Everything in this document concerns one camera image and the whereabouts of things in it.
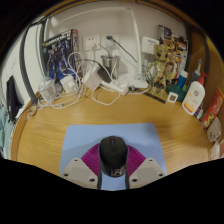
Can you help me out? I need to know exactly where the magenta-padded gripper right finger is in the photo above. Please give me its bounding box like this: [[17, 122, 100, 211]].
[[125, 144, 167, 190]]

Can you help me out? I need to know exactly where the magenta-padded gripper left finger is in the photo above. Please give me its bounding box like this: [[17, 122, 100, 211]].
[[60, 143, 103, 190]]

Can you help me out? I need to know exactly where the black computer mouse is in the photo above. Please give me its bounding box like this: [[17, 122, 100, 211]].
[[98, 135, 129, 178]]

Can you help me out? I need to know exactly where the light blue mouse pad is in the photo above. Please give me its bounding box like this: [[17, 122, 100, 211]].
[[59, 122, 168, 192]]

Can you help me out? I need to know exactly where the clear snack bag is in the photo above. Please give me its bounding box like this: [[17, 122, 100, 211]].
[[26, 104, 39, 120]]

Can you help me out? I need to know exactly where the white mug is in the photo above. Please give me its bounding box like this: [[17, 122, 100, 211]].
[[206, 116, 224, 144]]

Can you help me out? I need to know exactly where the small white cube clock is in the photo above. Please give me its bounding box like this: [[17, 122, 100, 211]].
[[166, 91, 179, 104]]

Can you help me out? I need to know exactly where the white lotion pump bottle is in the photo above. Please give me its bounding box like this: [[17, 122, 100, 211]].
[[181, 72, 208, 117]]

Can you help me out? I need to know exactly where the clear dome container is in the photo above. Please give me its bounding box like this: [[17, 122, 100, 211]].
[[37, 77, 58, 103]]

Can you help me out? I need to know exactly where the white charger block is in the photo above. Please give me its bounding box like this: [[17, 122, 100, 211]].
[[59, 74, 78, 94]]

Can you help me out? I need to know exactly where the white power strip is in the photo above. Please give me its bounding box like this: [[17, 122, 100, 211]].
[[99, 79, 129, 95]]

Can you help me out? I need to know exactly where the red snack can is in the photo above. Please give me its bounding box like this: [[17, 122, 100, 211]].
[[200, 87, 224, 130]]

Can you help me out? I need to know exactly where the blue bottle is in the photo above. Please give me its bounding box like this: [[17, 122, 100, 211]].
[[176, 69, 189, 89]]

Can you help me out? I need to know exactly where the black bag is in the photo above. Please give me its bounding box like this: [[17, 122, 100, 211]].
[[5, 75, 24, 123]]

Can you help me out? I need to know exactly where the brown tree figure toy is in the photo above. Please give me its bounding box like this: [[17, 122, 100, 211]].
[[146, 43, 174, 98]]

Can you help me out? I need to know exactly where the metal cup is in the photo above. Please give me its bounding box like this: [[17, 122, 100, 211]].
[[100, 54, 122, 81]]

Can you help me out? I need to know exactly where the dark blue model kit box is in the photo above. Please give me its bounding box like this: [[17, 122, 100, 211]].
[[42, 28, 80, 83]]

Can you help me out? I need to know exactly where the white cable tangle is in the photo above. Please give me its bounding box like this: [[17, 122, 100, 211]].
[[36, 51, 151, 109]]

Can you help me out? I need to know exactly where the white wall socket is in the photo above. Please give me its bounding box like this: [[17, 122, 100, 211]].
[[82, 34, 101, 52]]

